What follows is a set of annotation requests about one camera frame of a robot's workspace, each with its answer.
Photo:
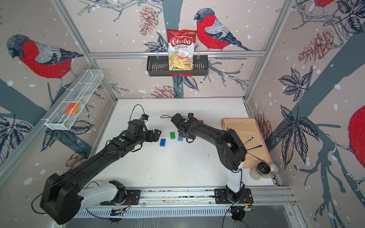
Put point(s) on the black wire basket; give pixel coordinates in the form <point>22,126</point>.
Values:
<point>159,67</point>

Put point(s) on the tan wooden tray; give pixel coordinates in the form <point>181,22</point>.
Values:
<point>245,129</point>

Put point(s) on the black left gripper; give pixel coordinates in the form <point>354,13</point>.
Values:
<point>157,135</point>

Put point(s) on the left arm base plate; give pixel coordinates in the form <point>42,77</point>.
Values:
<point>132,198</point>

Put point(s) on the Chuba cassava chips bag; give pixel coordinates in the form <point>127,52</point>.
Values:
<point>181,45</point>

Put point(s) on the clear bottle black cap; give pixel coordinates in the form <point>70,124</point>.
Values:
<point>263,170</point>

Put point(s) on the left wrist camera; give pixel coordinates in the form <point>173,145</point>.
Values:
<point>145,118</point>

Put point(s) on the orange red block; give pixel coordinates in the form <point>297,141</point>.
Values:
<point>73,108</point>

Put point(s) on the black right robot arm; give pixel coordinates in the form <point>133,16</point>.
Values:
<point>231,150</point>

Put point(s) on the white wire shelf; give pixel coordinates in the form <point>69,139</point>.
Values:
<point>80,92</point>

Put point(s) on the small blue lego brick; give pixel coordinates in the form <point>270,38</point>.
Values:
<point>162,142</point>

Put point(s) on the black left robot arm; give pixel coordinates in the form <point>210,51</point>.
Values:
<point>65,195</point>

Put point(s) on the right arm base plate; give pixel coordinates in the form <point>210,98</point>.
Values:
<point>226,196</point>

